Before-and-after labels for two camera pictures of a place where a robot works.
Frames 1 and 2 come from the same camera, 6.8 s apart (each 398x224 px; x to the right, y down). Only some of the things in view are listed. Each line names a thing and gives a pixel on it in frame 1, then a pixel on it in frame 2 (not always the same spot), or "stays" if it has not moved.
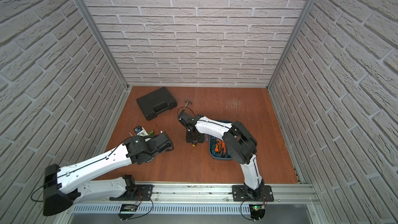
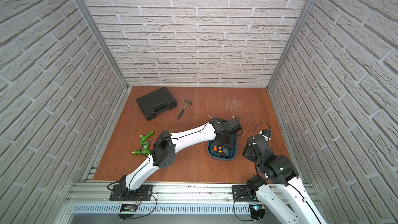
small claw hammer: [186, 105] stays
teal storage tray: [217, 150] stays
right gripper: [200, 140] to [246, 152]
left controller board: [127, 207] stays
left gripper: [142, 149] to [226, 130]
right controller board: [257, 211] stays
